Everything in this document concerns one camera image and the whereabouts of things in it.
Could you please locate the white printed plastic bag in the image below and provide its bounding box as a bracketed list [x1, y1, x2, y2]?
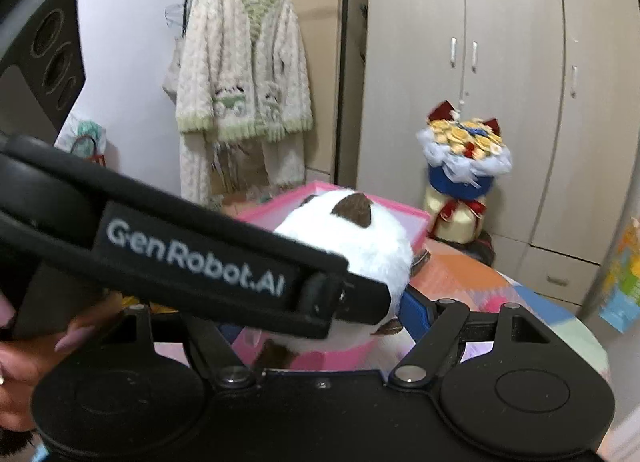
[55, 114, 109, 170]

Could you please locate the cream fleece garment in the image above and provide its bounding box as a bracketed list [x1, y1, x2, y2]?
[177, 132, 307, 203]

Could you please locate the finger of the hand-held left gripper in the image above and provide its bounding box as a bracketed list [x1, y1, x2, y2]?
[300, 267, 408, 341]

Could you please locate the beige wardrobe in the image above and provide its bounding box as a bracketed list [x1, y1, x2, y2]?
[357, 0, 632, 307]

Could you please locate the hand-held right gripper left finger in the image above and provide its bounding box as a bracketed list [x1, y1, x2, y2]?
[117, 304, 261, 389]

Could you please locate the pink cardboard box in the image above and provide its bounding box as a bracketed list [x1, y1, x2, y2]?
[235, 181, 432, 374]

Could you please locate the person's left hand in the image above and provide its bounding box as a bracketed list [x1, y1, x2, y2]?
[0, 292, 127, 432]

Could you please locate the cream knitted cardigan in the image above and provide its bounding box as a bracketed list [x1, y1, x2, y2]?
[175, 0, 315, 143]

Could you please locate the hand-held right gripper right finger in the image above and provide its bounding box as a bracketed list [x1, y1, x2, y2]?
[390, 289, 551, 389]

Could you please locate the white and brown plush toy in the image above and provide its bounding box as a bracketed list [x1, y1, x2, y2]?
[260, 190, 417, 369]

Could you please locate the orange and pink bedspread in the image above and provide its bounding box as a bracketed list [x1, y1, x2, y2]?
[410, 242, 613, 388]

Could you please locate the flower bouquet with blue wrap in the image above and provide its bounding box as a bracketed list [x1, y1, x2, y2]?
[416, 100, 513, 245]

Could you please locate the colourful paper gift bag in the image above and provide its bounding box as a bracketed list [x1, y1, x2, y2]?
[597, 217, 640, 333]

